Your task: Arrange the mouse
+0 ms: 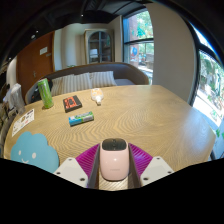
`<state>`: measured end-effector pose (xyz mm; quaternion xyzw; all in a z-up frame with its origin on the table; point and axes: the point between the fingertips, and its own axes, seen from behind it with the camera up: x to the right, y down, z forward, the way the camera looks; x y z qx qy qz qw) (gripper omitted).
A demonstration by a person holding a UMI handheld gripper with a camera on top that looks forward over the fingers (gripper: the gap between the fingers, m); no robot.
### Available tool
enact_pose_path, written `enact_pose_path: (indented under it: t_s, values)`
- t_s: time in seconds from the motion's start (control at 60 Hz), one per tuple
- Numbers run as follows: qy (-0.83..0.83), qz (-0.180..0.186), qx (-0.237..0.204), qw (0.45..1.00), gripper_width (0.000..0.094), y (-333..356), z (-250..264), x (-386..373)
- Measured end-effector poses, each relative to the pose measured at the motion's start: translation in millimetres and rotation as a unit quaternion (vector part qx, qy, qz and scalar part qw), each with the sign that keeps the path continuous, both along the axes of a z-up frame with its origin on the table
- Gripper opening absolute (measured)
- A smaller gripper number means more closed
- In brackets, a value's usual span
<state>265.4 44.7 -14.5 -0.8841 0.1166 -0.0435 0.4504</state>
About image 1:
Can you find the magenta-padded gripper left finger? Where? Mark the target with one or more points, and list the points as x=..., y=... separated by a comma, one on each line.
x=80, y=166

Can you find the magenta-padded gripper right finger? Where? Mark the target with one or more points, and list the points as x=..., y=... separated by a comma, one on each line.
x=150, y=166

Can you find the pink and black computer mouse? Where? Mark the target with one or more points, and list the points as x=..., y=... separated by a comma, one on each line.
x=114, y=161

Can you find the blue cloud-shaped mouse pad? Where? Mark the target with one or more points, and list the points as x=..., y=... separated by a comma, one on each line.
x=33, y=151

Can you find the small teal packet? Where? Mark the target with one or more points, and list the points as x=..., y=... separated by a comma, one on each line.
x=81, y=118

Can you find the black and red flat box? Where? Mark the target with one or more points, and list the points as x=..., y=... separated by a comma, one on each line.
x=72, y=103

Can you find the white sticker sheet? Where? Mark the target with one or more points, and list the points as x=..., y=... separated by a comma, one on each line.
x=23, y=121

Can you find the green drink can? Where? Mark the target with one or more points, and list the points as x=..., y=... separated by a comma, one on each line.
x=45, y=93

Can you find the large striped cushion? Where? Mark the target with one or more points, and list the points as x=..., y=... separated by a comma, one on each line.
x=71, y=83

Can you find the small striped cushion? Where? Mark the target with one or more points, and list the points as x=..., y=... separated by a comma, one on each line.
x=103, y=79

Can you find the clear shaker bottle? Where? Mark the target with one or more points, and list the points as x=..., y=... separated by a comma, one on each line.
x=17, y=98

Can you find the brown curved sofa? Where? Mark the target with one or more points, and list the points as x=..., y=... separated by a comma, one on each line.
x=126, y=71

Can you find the brown wooden door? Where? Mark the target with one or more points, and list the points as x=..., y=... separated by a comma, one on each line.
x=33, y=70

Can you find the grey arched glass cabinet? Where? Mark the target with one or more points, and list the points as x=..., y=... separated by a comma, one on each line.
x=99, y=46

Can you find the white paper door sign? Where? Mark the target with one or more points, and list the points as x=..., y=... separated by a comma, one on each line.
x=43, y=50

